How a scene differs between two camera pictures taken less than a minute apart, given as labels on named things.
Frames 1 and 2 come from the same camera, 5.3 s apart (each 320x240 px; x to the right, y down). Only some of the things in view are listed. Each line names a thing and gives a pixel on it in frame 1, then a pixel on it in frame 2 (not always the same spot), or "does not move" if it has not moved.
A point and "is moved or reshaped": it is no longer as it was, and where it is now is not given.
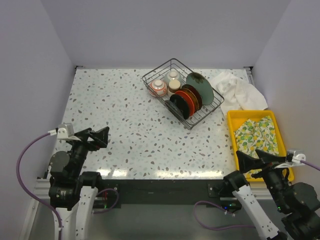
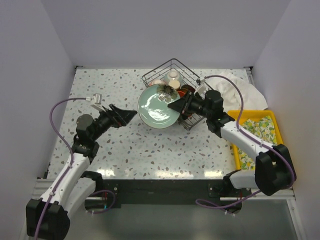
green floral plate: [203, 85] -> [153, 107]
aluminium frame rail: [42, 188] does not move
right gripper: [246, 162] -> [178, 105]
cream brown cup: [174, 86] does not move
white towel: [238, 94] does not move
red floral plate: [192, 96] is moved or reshaped
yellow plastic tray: [235, 117] does not move
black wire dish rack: [183, 92] does not move
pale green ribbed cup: [172, 75] does not move
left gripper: [100, 136] -> [118, 117]
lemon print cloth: [261, 135] does not move
